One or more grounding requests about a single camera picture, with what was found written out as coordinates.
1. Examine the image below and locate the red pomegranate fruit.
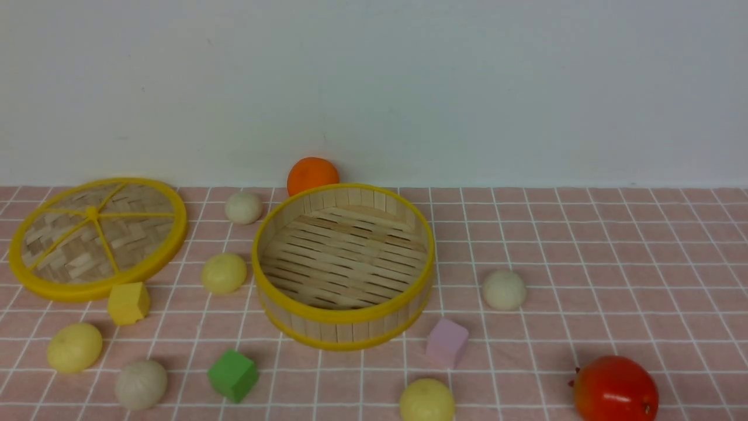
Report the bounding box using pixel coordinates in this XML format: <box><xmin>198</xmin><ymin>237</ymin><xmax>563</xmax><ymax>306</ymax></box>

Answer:
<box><xmin>568</xmin><ymin>355</ymin><xmax>660</xmax><ymax>420</ymax></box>

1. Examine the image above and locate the pink checkered tablecloth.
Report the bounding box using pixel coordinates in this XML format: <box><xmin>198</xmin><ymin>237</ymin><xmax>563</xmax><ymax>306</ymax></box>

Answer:
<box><xmin>1</xmin><ymin>187</ymin><xmax>747</xmax><ymax>420</ymax></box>

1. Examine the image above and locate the yellow bamboo steamer tray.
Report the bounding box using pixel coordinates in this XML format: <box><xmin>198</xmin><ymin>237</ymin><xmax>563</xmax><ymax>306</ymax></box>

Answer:
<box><xmin>251</xmin><ymin>184</ymin><xmax>436</xmax><ymax>351</ymax></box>

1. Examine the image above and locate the green foam cube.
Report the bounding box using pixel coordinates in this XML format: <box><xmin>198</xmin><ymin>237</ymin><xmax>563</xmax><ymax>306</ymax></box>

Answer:
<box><xmin>207</xmin><ymin>349</ymin><xmax>259</xmax><ymax>404</ymax></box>

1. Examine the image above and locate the white bun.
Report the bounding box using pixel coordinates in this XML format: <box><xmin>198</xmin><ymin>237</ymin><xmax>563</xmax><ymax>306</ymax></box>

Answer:
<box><xmin>224</xmin><ymin>191</ymin><xmax>264</xmax><ymax>226</ymax></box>
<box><xmin>481</xmin><ymin>270</ymin><xmax>527</xmax><ymax>311</ymax></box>
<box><xmin>115</xmin><ymin>360</ymin><xmax>168</xmax><ymax>411</ymax></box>

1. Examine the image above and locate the yellow foam cube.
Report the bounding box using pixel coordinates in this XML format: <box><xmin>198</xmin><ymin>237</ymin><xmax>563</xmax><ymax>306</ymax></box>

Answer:
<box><xmin>107</xmin><ymin>282</ymin><xmax>151</xmax><ymax>326</ymax></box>

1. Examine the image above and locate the yellow bun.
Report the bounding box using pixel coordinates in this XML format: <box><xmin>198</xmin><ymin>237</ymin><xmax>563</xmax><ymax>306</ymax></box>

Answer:
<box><xmin>46</xmin><ymin>322</ymin><xmax>103</xmax><ymax>374</ymax></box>
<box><xmin>201</xmin><ymin>253</ymin><xmax>248</xmax><ymax>294</ymax></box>
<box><xmin>400</xmin><ymin>378</ymin><xmax>456</xmax><ymax>420</ymax></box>

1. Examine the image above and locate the yellow bamboo steamer lid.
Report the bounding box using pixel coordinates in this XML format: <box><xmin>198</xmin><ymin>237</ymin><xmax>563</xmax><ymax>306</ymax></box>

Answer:
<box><xmin>8</xmin><ymin>178</ymin><xmax>189</xmax><ymax>302</ymax></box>

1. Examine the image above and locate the orange fruit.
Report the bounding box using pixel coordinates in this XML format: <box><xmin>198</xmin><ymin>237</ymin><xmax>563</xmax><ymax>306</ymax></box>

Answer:
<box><xmin>286</xmin><ymin>157</ymin><xmax>340</xmax><ymax>197</ymax></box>

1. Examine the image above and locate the pink foam cube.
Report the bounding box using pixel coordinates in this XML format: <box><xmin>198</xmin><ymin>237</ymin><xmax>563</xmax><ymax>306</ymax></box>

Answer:
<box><xmin>425</xmin><ymin>318</ymin><xmax>469</xmax><ymax>370</ymax></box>

